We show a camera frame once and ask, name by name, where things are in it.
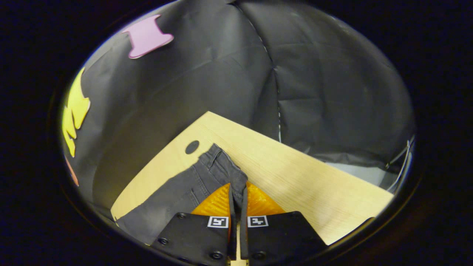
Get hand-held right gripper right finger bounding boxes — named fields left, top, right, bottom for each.
left=239, top=181, right=328, bottom=266

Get black backdrop cloth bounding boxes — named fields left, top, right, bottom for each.
left=61, top=0, right=416, bottom=218

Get white cable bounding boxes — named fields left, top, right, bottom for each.
left=385, top=136, right=415, bottom=192

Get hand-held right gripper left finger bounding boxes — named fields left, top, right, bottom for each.
left=151, top=183, right=237, bottom=266

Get black jeans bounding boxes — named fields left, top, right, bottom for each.
left=115, top=143, right=249, bottom=246

